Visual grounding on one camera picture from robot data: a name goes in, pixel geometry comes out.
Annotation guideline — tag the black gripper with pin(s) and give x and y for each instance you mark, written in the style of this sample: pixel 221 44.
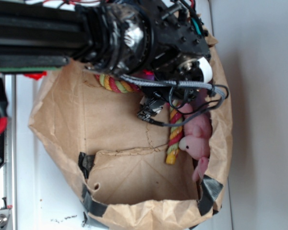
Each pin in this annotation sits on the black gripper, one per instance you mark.
pixel 181 54

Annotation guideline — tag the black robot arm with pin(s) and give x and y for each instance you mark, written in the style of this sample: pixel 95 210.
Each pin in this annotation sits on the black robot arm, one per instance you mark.
pixel 119 37

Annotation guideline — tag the pink plush toy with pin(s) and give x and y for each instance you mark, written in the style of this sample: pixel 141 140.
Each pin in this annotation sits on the pink plush toy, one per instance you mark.
pixel 195 142

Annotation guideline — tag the brown paper bag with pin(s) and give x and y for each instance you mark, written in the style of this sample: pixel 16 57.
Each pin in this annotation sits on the brown paper bag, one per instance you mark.
pixel 115 163

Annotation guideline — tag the aluminium frame rail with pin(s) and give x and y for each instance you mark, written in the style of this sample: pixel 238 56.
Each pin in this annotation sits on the aluminium frame rail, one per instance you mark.
pixel 7 159

